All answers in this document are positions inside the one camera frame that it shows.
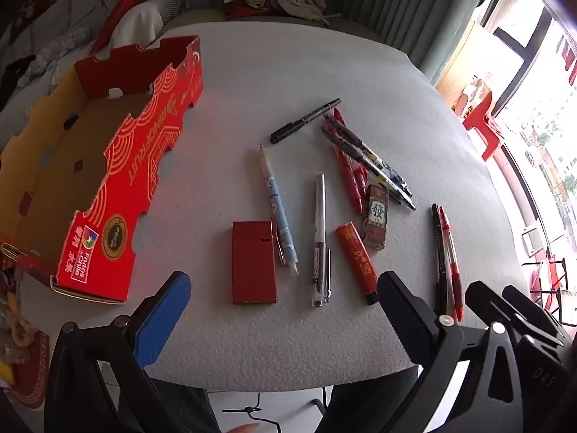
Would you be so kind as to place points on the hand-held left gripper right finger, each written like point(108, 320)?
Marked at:
point(401, 306)

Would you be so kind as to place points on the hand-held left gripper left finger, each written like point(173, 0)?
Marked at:
point(162, 315)

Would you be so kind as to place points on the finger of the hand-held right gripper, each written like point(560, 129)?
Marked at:
point(484, 302)
point(534, 315)

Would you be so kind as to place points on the red printed tube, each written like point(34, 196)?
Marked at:
point(358, 261)

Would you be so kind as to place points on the mahjong print small box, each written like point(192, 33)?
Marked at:
point(375, 216)

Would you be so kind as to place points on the red cardboard box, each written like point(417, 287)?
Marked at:
point(135, 167)

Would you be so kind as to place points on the black marker pen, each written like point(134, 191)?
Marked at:
point(306, 119)

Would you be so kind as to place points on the metal folding rack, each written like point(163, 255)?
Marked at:
point(552, 295)

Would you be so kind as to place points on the red clear-barrel pen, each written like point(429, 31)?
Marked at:
point(452, 266)

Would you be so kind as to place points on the slim black pen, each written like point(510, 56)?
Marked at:
point(439, 257)

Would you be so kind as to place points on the white framed board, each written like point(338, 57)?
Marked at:
point(534, 234)

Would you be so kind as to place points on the red flat case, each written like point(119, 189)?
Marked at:
point(252, 266)

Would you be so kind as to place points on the white gel pen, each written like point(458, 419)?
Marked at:
point(319, 216)

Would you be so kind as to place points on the red pens under black pens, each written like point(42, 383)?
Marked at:
point(354, 180)

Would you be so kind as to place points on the red patterned mat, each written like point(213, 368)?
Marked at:
point(36, 383)

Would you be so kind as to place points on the snack bag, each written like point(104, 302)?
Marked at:
point(13, 324)

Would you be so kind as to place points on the blue patterned pen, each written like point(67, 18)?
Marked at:
point(276, 203)

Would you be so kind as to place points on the red plastic chair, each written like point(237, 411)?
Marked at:
point(484, 117)

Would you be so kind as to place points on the wooden board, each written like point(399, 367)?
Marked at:
point(460, 67)

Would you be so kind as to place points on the dark cloth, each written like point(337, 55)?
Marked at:
point(16, 76)

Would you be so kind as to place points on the white pillow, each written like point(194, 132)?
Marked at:
point(139, 22)

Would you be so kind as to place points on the green curtain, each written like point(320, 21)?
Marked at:
point(405, 0)

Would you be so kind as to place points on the red cloth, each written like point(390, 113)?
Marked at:
point(126, 4)

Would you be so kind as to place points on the dark red printed cushion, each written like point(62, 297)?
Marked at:
point(36, 13)

